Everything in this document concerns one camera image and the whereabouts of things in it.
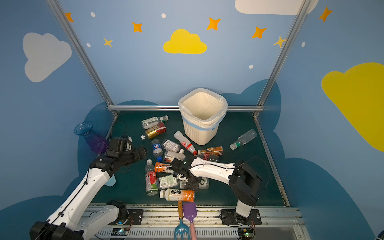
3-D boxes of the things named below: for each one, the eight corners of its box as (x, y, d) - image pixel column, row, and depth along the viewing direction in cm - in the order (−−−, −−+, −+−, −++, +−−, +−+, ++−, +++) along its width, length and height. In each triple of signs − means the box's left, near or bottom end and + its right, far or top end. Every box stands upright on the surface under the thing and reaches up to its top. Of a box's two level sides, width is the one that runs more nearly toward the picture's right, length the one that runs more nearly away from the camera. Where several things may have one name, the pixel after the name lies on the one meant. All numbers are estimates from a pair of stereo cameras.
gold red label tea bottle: (145, 143, 104) (143, 139, 100) (141, 138, 107) (139, 134, 102) (167, 131, 112) (166, 126, 107) (163, 126, 114) (162, 121, 110)
